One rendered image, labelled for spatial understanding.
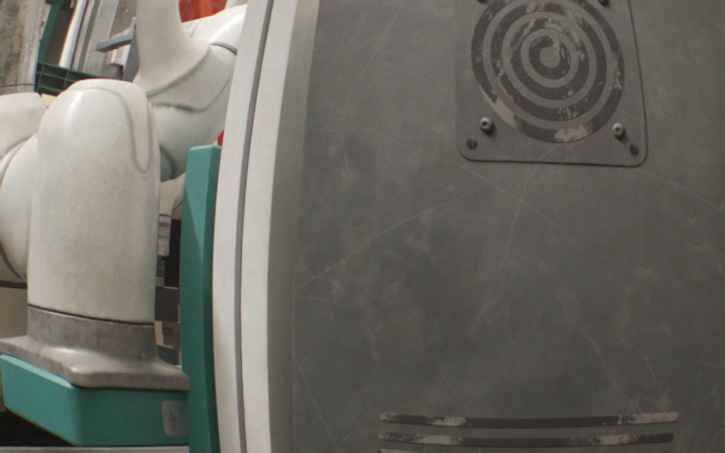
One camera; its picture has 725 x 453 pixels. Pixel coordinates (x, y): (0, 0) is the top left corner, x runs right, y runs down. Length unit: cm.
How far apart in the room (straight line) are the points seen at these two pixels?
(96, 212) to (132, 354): 12
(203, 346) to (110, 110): 22
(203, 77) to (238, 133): 20
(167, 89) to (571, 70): 51
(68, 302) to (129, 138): 15
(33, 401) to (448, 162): 43
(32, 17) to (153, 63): 20
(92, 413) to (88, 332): 8
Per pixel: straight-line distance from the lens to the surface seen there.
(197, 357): 76
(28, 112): 87
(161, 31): 91
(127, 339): 72
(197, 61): 92
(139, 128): 75
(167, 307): 126
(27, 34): 90
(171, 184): 123
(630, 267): 47
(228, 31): 101
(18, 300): 143
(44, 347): 73
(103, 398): 70
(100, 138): 72
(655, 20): 49
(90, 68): 163
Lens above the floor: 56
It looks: 4 degrees up
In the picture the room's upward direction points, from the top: 3 degrees clockwise
